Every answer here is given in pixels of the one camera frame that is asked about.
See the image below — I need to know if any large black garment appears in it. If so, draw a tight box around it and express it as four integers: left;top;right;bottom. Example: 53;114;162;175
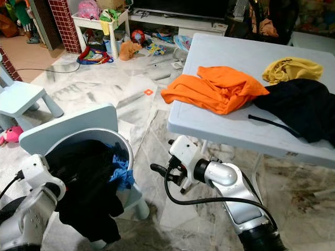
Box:
50;139;126;244

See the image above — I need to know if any blue cloth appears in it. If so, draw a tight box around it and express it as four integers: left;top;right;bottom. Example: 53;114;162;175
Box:
110;144;136;190

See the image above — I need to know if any printed white floor sheet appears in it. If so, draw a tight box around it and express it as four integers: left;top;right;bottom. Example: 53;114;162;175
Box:
50;71;163;134

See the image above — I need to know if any orange garment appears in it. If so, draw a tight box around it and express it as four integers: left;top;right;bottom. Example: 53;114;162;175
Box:
160;65;270;116

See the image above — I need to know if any light blue child chair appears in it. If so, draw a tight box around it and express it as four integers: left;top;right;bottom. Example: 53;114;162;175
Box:
0;65;64;118
18;104;150;249

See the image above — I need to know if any orange-brown plush toy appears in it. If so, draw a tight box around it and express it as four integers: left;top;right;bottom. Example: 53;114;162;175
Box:
118;41;142;61

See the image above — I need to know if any white folding table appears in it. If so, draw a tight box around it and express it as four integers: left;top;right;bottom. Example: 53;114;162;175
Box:
166;32;335;170

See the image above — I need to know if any patterned round fan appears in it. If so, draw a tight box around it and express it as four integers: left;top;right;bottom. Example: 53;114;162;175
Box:
173;34;192;53

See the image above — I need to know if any colourful fabric bag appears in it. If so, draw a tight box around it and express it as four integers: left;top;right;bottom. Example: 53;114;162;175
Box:
77;46;113;65

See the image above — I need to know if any red ball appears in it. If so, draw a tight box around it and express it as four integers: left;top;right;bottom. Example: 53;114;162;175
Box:
131;29;146;43

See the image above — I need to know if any dark navy garment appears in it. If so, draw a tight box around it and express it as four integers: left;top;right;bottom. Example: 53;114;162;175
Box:
248;78;335;144

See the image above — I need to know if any white TV cabinet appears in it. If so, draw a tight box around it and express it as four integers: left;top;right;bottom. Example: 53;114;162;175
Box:
128;10;228;35

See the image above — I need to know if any pink plush toy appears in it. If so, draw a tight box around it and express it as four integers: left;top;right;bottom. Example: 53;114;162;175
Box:
0;125;24;144

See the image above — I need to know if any yellow garment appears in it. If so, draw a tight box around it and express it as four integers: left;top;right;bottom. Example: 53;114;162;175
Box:
262;56;324;85

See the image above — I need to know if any black chair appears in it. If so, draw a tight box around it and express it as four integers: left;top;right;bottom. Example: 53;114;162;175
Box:
225;0;299;45

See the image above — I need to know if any green yellow cloth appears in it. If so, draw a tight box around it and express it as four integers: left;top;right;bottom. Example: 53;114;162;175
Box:
99;8;122;36

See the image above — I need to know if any white child table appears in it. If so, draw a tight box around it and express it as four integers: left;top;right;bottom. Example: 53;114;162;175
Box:
71;9;131;58

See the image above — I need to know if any black television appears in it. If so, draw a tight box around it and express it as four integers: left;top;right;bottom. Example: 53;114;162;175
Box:
131;0;231;19

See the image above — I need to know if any red brick pillar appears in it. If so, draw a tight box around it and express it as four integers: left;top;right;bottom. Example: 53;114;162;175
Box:
47;0;82;54

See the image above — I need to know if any tan garment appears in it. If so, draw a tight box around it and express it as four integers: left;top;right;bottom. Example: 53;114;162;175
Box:
256;17;281;37

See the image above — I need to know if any pink round toy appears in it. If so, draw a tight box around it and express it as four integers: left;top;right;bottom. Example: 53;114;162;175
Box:
79;0;101;20

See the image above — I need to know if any colourful figurine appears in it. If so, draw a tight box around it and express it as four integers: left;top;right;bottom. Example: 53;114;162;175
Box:
5;0;35;32

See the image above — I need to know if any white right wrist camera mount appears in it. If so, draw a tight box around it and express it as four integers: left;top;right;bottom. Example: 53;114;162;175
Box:
169;135;199;169

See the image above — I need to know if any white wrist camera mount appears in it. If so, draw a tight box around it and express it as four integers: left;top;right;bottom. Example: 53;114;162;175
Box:
169;135;199;169
21;154;53;186

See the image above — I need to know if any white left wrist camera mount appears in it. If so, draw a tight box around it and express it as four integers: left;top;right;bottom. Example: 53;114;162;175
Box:
21;154;53;186

